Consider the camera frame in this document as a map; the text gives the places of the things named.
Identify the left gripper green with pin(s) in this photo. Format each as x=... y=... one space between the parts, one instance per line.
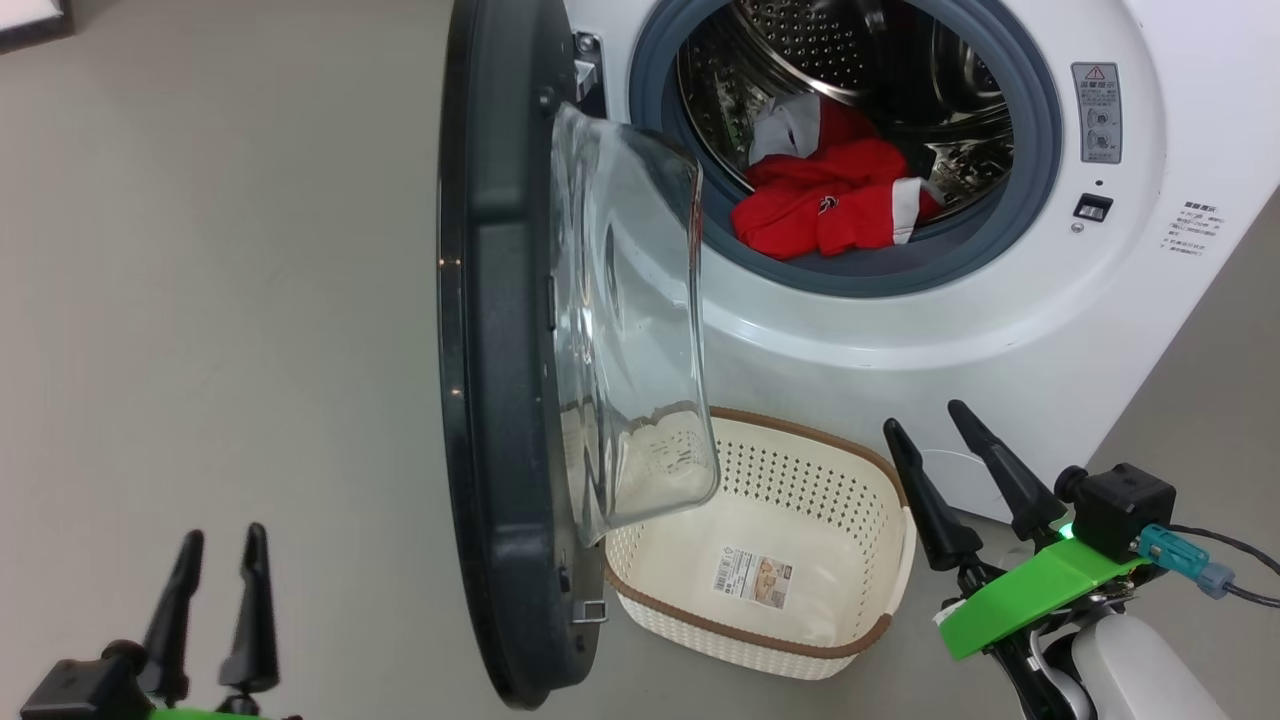
x=235 y=708

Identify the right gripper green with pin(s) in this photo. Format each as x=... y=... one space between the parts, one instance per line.
x=1030 y=595

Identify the red and white garment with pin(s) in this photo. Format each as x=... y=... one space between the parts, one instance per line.
x=830 y=210

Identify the dark grey round washer door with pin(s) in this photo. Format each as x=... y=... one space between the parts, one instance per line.
x=500 y=400

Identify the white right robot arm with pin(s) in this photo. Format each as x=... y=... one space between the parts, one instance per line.
x=1140 y=670

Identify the white front-load washing machine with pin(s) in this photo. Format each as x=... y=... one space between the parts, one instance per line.
x=900 y=350

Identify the cream perforated laundry basket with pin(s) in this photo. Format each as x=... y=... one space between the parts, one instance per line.
x=800 y=520

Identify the stainless steel washing machine drum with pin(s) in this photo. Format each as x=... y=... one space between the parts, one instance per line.
x=760 y=50

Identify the round white filter cover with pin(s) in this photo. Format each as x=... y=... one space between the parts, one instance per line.
x=975 y=495

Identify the grey warning sticker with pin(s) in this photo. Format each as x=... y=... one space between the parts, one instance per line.
x=1097 y=110

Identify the black framed white panel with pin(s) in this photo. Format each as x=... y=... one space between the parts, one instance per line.
x=30 y=15

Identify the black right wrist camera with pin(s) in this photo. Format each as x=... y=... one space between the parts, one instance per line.
x=1120 y=500

